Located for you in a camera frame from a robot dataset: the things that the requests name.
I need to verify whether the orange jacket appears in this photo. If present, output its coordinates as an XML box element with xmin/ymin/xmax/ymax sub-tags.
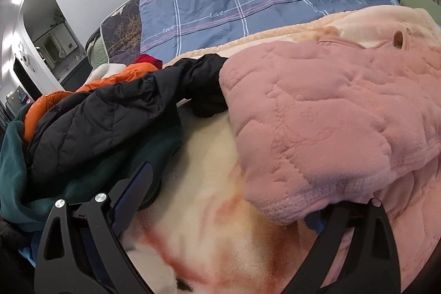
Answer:
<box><xmin>22</xmin><ymin>63</ymin><xmax>159</xmax><ymax>143</ymax></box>

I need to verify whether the white garment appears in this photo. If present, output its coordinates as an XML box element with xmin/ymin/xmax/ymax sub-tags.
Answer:
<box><xmin>84</xmin><ymin>63</ymin><xmax>126</xmax><ymax>85</ymax></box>

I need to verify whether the green striped pillow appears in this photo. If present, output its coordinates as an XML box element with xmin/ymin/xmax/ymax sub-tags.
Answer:
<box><xmin>86</xmin><ymin>36</ymin><xmax>109</xmax><ymax>69</ymax></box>

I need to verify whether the cream orange plush blanket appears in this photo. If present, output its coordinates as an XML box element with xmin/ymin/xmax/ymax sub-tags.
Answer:
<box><xmin>123</xmin><ymin>5</ymin><xmax>440</xmax><ymax>293</ymax></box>

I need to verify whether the dark tree print pillow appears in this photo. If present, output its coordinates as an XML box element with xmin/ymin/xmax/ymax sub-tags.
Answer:
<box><xmin>100</xmin><ymin>0</ymin><xmax>142</xmax><ymax>65</ymax></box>

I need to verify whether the red garment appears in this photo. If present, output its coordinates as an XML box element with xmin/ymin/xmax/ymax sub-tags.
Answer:
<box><xmin>134</xmin><ymin>54</ymin><xmax>163</xmax><ymax>69</ymax></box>

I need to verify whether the pink quilted jacket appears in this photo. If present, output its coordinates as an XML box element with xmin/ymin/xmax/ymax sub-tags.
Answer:
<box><xmin>220</xmin><ymin>38</ymin><xmax>440</xmax><ymax>286</ymax></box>

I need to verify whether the black puffer jacket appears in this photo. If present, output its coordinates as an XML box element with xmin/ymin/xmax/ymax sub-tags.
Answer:
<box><xmin>28</xmin><ymin>54</ymin><xmax>227</xmax><ymax>180</ymax></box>

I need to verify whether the dark teal fleece garment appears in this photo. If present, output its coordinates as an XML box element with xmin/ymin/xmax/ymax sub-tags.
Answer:
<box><xmin>1</xmin><ymin>105</ymin><xmax>183</xmax><ymax>232</ymax></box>

